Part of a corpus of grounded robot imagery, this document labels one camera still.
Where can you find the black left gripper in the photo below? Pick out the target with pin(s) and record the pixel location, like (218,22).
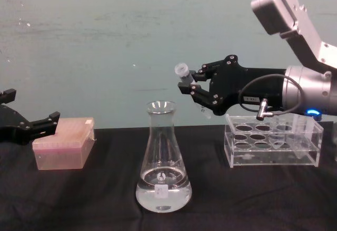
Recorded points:
(9,125)

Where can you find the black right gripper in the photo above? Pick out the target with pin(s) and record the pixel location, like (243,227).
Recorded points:
(250,83)

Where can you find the clear capped plastic tube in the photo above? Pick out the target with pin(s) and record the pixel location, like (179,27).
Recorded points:
(182,71)

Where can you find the pink box with clear lid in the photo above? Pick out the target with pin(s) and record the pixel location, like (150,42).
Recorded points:
(65,146)

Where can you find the clear conical plastic tube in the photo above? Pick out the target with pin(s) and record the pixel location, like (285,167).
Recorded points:
(300,136)
(278,136)

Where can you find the clear acrylic tube rack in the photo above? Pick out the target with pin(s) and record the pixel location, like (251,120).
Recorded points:
(271,154)

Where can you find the clear glass conical flask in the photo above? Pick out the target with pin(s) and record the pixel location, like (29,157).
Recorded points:
(163,189)

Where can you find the black table cloth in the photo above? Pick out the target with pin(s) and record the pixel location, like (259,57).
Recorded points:
(237,202)

